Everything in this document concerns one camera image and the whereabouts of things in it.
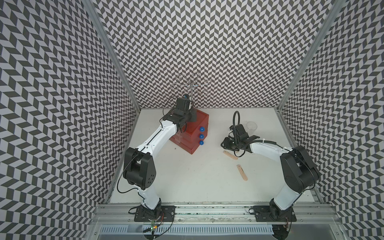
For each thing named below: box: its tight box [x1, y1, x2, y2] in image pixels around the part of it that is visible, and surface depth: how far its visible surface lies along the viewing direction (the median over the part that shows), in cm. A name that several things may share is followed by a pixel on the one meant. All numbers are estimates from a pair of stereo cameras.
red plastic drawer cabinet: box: [169, 108, 209, 155], surface depth 86 cm
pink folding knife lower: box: [236, 164, 248, 181], surface depth 89 cm
